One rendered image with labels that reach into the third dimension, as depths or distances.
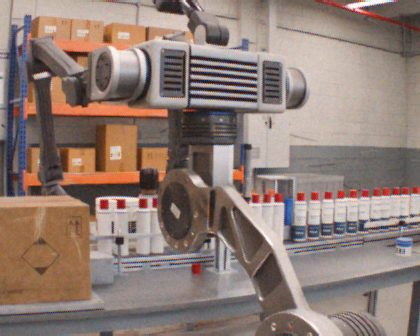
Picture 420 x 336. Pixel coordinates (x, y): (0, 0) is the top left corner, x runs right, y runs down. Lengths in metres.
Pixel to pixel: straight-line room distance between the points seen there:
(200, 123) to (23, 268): 0.61
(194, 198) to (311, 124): 7.41
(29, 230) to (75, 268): 0.17
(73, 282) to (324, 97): 7.59
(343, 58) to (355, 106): 0.83
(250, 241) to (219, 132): 0.31
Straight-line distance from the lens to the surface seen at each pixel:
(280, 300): 1.08
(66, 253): 1.54
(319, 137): 8.78
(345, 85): 9.27
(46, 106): 1.82
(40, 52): 1.71
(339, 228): 2.49
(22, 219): 1.50
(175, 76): 1.27
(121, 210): 1.99
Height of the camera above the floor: 1.31
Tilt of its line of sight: 3 degrees down
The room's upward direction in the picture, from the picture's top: 1 degrees clockwise
